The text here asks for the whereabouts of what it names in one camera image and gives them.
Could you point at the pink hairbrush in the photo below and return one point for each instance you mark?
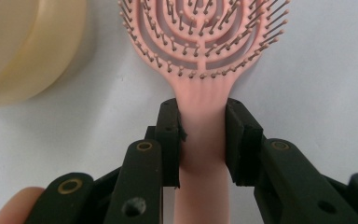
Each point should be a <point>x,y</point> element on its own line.
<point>203,109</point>

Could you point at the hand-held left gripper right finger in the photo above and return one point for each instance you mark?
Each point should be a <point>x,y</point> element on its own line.
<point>279,186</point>

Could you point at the cream ribbed cup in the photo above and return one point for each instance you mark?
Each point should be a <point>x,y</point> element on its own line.
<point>28,46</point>

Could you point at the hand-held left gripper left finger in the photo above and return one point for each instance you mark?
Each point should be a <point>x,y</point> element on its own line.
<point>143,186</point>

